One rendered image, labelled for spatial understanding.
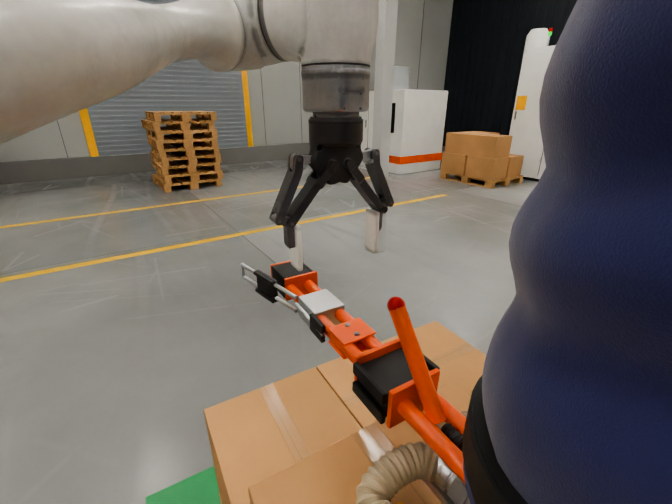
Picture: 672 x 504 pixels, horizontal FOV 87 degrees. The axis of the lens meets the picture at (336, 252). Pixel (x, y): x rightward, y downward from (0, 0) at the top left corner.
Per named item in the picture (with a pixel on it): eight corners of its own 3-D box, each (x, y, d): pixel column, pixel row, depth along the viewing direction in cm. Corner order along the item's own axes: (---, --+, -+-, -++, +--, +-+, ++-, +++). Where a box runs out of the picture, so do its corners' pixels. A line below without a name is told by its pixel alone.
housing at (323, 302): (346, 324, 66) (346, 303, 64) (313, 335, 63) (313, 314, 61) (327, 307, 72) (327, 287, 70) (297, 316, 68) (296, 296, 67)
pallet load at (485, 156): (522, 182, 696) (531, 134, 661) (490, 188, 644) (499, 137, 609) (470, 173, 788) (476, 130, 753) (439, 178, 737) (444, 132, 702)
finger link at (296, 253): (301, 225, 50) (296, 226, 49) (303, 270, 52) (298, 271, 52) (293, 220, 52) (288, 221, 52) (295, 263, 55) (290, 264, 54)
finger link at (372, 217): (365, 208, 58) (369, 207, 58) (364, 247, 61) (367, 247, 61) (376, 212, 55) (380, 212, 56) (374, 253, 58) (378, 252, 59)
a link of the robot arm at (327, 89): (385, 66, 44) (382, 117, 47) (347, 71, 52) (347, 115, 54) (320, 62, 40) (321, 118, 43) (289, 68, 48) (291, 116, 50)
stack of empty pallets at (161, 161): (226, 185, 669) (217, 111, 619) (163, 193, 614) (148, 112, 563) (208, 175, 769) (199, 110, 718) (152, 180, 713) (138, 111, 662)
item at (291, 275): (318, 292, 77) (317, 271, 75) (286, 301, 73) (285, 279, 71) (301, 276, 83) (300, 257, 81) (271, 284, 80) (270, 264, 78)
